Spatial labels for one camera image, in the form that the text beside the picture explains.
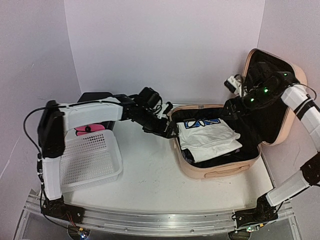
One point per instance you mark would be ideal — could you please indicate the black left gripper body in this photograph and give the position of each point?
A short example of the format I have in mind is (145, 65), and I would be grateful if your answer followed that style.
(145, 121)

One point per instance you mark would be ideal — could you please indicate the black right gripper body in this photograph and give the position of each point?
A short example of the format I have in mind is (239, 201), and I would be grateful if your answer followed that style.
(261, 98)

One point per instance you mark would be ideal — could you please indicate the white t-shirt blue print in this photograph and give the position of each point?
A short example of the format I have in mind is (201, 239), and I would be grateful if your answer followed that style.
(207, 138)

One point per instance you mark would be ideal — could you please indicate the pink hard-shell suitcase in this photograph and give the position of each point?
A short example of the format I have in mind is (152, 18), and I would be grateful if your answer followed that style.
(257, 128)

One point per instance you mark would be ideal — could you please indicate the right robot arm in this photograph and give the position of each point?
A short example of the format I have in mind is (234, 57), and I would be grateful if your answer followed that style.
(285, 159)

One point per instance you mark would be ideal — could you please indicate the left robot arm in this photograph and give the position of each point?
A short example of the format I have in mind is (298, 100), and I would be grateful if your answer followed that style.
(58, 120)

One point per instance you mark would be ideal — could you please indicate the black pink drawer organizer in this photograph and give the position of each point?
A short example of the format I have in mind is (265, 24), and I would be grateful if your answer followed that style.
(94, 121)

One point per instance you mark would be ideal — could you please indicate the black folded garment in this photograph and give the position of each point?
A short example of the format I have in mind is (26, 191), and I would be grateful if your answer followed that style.
(228, 158)

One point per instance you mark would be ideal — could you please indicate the white perforated plastic basket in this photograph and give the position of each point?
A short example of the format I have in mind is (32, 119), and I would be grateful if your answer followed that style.
(90, 160)

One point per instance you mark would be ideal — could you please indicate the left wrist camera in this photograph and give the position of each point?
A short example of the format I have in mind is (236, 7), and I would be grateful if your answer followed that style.
(164, 110)

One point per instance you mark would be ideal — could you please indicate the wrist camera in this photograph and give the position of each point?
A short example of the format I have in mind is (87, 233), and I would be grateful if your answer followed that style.
(164, 110)
(234, 84)

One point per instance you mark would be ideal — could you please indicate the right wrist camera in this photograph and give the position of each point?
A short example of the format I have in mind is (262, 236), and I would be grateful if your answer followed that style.
(234, 84)

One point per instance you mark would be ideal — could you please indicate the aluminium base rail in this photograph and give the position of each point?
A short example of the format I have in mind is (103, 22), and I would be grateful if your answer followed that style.
(36, 222)

